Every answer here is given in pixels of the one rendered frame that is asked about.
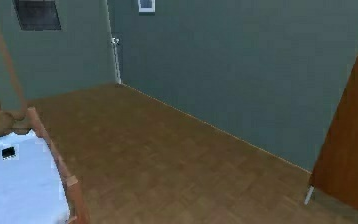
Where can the small black remote control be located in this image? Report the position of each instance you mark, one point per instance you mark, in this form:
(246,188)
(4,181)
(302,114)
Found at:
(8,152)

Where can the brown wooden door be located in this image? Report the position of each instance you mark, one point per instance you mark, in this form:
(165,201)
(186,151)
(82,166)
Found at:
(347,143)

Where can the grey room door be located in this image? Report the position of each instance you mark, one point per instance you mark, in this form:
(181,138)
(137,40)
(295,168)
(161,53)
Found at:
(117,56)

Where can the wooden bed with white sheet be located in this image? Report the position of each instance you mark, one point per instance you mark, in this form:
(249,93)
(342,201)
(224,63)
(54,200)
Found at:
(23,186)

